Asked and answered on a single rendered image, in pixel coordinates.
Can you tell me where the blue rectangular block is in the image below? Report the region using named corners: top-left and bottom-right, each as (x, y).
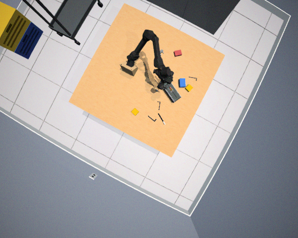
top-left (179, 78), bottom-right (186, 88)

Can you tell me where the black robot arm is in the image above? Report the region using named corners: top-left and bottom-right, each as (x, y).
top-left (126, 29), bottom-right (173, 84)

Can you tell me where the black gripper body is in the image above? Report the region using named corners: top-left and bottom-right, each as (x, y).
top-left (157, 71), bottom-right (174, 90)

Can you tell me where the red flat block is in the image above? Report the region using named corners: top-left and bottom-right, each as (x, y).
top-left (174, 50), bottom-right (182, 57)

